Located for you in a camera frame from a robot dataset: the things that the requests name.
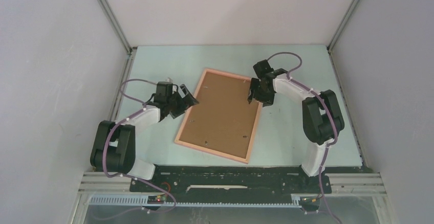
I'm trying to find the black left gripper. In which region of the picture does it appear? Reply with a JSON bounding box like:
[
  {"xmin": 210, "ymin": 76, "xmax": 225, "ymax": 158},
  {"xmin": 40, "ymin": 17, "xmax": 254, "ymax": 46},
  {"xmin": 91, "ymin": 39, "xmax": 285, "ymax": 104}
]
[{"xmin": 166, "ymin": 84, "xmax": 198, "ymax": 119}]

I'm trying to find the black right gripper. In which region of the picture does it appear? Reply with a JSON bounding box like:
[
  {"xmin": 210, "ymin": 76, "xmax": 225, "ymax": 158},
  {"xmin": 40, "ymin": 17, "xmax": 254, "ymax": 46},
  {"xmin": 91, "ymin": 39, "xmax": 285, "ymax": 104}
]
[{"xmin": 247, "ymin": 78, "xmax": 275, "ymax": 108}]

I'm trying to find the pink wooden picture frame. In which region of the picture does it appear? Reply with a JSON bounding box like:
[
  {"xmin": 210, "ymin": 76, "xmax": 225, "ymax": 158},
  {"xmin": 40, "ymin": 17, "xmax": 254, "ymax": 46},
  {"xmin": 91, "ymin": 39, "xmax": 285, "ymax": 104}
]
[{"xmin": 174, "ymin": 68, "xmax": 264, "ymax": 165}]

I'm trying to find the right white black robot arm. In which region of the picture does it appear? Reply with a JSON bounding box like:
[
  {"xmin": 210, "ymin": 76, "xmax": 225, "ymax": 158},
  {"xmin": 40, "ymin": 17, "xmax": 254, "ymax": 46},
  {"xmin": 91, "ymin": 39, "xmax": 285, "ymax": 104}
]
[{"xmin": 247, "ymin": 60, "xmax": 344, "ymax": 192}]

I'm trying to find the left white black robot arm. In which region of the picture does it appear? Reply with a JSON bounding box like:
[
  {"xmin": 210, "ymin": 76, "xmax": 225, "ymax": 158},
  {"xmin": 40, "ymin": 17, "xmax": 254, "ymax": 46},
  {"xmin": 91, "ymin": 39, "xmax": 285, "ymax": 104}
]
[{"xmin": 90, "ymin": 81, "xmax": 199, "ymax": 192}]

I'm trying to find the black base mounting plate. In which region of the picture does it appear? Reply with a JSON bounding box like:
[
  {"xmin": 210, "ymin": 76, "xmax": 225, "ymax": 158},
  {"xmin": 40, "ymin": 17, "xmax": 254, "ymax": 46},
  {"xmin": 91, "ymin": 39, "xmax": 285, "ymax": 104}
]
[{"xmin": 149, "ymin": 166, "xmax": 332, "ymax": 204}]

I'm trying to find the white slotted cable duct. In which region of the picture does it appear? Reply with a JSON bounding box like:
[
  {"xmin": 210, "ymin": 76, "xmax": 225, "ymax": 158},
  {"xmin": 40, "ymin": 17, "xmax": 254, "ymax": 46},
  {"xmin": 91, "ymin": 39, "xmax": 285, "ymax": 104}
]
[{"xmin": 89, "ymin": 194, "xmax": 301, "ymax": 208}]

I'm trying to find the aluminium rail front beam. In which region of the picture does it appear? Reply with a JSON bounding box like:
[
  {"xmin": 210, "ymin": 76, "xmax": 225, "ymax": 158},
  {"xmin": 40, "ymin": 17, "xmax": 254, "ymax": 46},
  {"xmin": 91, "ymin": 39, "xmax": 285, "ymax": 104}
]
[{"xmin": 78, "ymin": 172, "xmax": 386, "ymax": 196}]

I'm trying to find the left aluminium corner post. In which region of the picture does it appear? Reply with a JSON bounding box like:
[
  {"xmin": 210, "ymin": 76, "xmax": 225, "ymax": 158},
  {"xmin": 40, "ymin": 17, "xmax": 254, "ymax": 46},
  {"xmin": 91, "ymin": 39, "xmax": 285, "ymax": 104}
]
[{"xmin": 97, "ymin": 0, "xmax": 133, "ymax": 55}]

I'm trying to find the aluminium corner post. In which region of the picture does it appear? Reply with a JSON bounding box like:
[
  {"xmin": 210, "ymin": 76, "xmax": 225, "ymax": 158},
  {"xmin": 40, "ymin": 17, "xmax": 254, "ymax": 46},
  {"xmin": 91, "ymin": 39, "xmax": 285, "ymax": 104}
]
[
  {"xmin": 97, "ymin": 0, "xmax": 133, "ymax": 55},
  {"xmin": 327, "ymin": 0, "xmax": 361, "ymax": 54}
]

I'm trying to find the right aluminium corner post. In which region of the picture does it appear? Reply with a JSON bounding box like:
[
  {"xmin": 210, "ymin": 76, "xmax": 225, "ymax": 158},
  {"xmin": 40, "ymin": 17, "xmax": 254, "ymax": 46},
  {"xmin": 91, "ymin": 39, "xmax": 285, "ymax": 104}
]
[{"xmin": 327, "ymin": 0, "xmax": 361, "ymax": 54}]

